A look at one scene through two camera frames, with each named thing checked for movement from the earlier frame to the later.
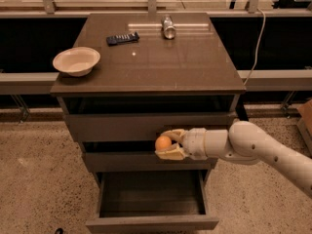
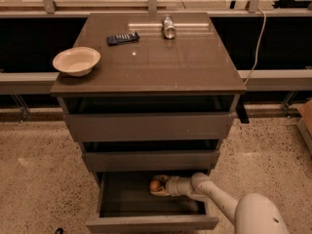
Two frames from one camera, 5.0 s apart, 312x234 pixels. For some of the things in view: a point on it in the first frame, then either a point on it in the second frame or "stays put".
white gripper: x=194 y=142 -> x=174 y=185
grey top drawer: x=140 y=127 stays put
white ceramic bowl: x=78 y=61 stays put
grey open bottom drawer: x=153 y=202 stays put
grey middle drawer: x=146 y=162 stays put
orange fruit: x=163 y=143 -> x=154 y=183
